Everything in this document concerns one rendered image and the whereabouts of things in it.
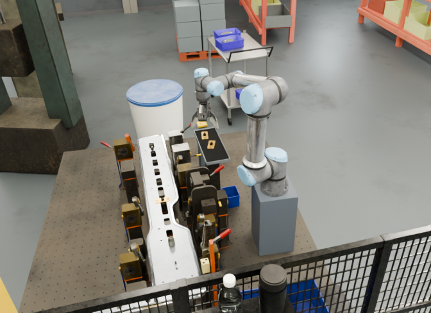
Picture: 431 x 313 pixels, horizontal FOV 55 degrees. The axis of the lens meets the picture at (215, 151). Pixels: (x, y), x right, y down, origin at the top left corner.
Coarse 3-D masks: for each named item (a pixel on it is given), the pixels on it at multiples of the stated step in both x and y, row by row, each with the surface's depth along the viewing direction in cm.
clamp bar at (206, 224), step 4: (208, 220) 184; (200, 224) 182; (204, 224) 183; (208, 224) 182; (212, 224) 184; (200, 228) 182; (204, 228) 186; (208, 228) 182; (204, 232) 187; (208, 232) 184; (204, 236) 188; (208, 236) 185; (204, 240) 186; (208, 240) 186; (204, 244) 187; (204, 248) 189
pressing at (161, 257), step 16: (144, 144) 278; (160, 144) 277; (144, 160) 263; (160, 160) 262; (144, 176) 249; (160, 176) 248; (144, 192) 237; (176, 192) 234; (160, 208) 224; (160, 224) 214; (176, 224) 213; (160, 240) 205; (176, 240) 204; (192, 240) 204; (160, 256) 196; (176, 256) 196; (192, 256) 195; (160, 272) 188; (176, 272) 188; (192, 272) 188
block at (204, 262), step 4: (204, 260) 184; (208, 260) 185; (204, 264) 183; (208, 264) 183; (204, 268) 184; (208, 268) 185; (204, 272) 185; (208, 272) 186; (208, 292) 195; (208, 296) 196; (208, 300) 198; (208, 304) 199; (208, 308) 201
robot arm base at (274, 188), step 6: (264, 180) 214; (270, 180) 210; (276, 180) 209; (282, 180) 211; (264, 186) 214; (270, 186) 211; (276, 186) 211; (282, 186) 212; (288, 186) 215; (264, 192) 215; (270, 192) 212; (276, 192) 212; (282, 192) 213
